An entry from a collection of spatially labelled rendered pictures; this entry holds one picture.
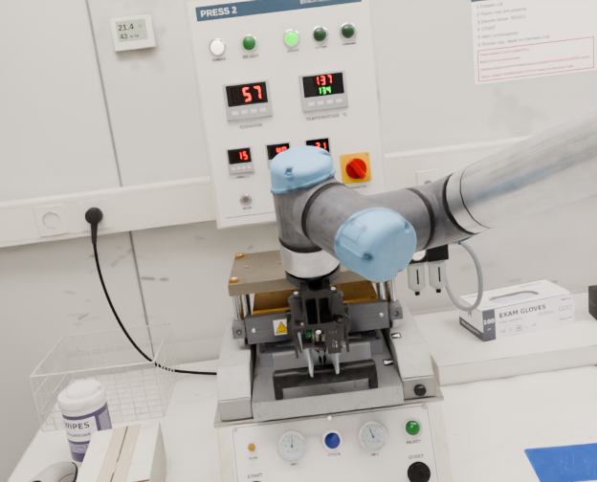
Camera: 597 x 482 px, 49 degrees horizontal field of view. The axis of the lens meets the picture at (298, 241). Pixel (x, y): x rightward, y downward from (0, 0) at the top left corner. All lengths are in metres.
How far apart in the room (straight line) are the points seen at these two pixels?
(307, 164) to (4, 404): 1.30
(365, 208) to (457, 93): 0.97
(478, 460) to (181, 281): 0.83
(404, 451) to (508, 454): 0.26
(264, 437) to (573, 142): 0.62
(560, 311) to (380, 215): 0.98
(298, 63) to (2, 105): 0.75
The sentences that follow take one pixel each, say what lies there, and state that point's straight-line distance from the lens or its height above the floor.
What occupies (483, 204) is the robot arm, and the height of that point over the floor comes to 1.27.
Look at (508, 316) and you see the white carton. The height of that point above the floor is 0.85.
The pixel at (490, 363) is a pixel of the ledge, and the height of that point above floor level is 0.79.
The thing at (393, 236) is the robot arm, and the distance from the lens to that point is 0.67.
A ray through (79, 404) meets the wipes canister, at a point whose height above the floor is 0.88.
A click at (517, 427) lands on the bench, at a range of 1.31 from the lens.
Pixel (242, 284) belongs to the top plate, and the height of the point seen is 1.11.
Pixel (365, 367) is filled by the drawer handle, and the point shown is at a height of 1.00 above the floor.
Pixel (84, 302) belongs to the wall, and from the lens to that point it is 1.71.
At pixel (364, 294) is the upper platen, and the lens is 1.08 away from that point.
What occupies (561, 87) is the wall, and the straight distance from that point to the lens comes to 1.72.
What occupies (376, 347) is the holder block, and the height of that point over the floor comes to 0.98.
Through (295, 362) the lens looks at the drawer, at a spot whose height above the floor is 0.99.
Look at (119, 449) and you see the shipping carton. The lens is 1.21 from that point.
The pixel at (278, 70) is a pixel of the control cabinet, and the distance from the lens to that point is 1.21.
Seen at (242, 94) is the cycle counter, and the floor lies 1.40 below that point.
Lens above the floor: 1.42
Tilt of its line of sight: 14 degrees down
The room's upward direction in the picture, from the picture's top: 7 degrees counter-clockwise
